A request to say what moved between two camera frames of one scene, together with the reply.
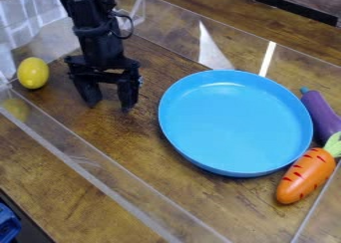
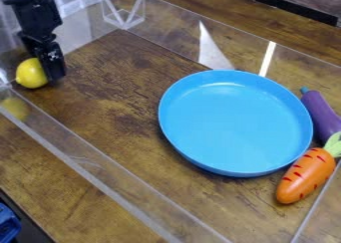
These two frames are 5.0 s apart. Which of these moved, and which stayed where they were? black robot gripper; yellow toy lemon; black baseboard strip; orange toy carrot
Moved: black robot gripper
Stayed: orange toy carrot; black baseboard strip; yellow toy lemon
